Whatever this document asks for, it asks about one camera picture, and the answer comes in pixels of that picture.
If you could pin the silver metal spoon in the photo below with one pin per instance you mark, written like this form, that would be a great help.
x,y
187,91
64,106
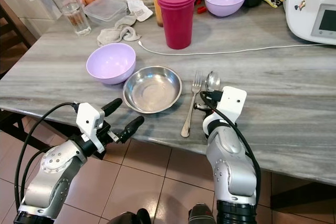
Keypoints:
x,y
212,80

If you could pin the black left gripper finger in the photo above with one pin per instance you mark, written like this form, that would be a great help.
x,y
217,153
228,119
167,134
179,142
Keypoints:
x,y
112,106
131,127

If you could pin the black left robot foot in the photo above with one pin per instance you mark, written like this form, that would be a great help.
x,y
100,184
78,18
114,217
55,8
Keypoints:
x,y
131,217

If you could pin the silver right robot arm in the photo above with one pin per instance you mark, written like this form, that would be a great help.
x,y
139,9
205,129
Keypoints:
x,y
228,166

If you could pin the clear plastic food container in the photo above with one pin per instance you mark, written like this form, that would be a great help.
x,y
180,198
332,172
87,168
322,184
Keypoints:
x,y
105,11

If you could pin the white kitchen appliance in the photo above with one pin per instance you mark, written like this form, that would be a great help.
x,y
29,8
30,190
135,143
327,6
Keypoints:
x,y
312,3

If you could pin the orange liquid bottle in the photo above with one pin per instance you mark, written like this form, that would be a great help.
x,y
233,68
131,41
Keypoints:
x,y
158,1

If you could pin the black right robot foot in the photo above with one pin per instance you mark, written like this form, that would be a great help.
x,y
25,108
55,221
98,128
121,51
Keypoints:
x,y
202,213

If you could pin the stainless steel bowl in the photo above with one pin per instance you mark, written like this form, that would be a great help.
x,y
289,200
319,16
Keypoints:
x,y
152,89

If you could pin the black robot foot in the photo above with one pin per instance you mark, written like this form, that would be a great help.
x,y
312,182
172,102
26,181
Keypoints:
x,y
131,217
202,213

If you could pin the clear drinking glass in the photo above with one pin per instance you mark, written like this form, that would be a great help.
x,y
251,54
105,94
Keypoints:
x,y
75,13

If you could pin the small red object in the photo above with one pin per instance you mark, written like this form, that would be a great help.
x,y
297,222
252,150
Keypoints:
x,y
201,9

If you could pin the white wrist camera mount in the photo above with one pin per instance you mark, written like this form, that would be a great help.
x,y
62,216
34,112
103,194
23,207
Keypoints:
x,y
88,119
231,103

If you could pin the white printed cloth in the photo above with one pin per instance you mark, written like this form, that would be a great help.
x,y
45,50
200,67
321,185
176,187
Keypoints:
x,y
138,9

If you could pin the dark wooden chair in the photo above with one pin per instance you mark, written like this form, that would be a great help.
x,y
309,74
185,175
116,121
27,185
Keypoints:
x,y
10,35

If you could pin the grey crumpled cloth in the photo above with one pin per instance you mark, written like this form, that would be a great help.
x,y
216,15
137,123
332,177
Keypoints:
x,y
116,31

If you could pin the silver metal fork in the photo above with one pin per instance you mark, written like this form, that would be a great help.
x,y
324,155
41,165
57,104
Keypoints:
x,y
191,103

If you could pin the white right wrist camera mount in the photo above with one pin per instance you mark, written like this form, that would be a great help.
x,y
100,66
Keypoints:
x,y
231,103

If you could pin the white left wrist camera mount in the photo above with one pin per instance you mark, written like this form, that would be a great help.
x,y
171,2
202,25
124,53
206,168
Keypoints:
x,y
88,119

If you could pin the magenta plastic tumbler with lid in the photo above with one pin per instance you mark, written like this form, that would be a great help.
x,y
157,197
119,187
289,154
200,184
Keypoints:
x,y
177,17

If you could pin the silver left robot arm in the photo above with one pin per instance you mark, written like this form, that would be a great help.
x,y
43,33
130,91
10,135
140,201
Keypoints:
x,y
52,174

